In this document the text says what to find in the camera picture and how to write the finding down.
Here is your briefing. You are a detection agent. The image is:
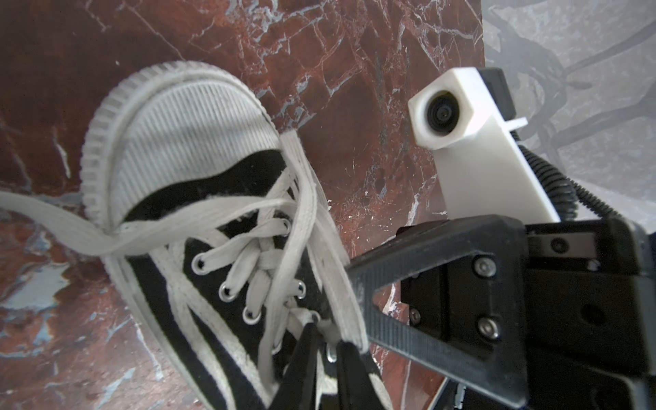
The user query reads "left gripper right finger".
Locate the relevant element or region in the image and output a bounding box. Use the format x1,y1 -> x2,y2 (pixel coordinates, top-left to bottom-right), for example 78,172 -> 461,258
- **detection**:
337,341 -> 384,410

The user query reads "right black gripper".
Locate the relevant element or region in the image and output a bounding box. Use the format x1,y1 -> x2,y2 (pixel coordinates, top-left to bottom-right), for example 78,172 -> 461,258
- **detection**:
347,215 -> 655,409

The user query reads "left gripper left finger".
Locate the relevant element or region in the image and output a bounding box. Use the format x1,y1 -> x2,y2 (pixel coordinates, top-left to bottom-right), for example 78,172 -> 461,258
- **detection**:
269,323 -> 319,410

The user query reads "black white canvas sneaker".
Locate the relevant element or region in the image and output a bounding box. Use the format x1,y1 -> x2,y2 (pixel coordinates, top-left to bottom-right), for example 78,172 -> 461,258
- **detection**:
81,61 -> 391,409

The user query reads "white shoelace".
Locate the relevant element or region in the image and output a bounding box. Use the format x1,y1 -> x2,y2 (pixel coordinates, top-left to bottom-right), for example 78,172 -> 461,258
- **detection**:
1,133 -> 369,409

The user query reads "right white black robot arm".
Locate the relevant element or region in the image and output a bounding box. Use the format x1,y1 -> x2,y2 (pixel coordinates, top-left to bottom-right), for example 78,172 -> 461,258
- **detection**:
349,149 -> 655,409

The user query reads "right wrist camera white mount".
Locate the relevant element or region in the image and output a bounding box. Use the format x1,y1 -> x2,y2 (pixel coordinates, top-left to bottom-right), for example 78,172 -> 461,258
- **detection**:
408,68 -> 560,225

